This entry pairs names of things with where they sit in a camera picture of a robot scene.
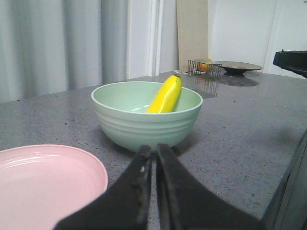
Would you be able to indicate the orange fruit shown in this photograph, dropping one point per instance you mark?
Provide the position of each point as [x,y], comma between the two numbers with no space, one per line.
[206,67]

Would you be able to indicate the grey curtain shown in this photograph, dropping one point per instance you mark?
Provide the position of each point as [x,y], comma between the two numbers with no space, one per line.
[49,46]

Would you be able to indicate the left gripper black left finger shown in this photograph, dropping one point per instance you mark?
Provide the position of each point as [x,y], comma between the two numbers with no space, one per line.
[123,206]

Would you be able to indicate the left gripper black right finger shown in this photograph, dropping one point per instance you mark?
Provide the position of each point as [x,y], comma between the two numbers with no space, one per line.
[185,204]

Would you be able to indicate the pink plate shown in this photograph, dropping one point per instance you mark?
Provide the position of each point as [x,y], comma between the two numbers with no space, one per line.
[41,184]

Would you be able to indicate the metal wire rack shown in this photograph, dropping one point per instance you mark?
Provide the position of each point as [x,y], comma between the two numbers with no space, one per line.
[195,64]

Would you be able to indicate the dark shallow dish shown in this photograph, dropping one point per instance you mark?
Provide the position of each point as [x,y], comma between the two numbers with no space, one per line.
[236,68]

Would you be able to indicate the green bowl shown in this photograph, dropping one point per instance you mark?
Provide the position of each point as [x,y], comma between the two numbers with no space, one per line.
[121,111]

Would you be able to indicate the black object at right edge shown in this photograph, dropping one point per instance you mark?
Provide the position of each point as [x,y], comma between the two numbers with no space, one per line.
[293,61]

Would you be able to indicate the yellow banana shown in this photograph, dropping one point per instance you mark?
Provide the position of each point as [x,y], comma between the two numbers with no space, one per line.
[167,96]

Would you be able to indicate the wooden cutting board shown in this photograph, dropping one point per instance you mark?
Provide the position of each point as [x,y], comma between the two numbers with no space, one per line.
[192,31]

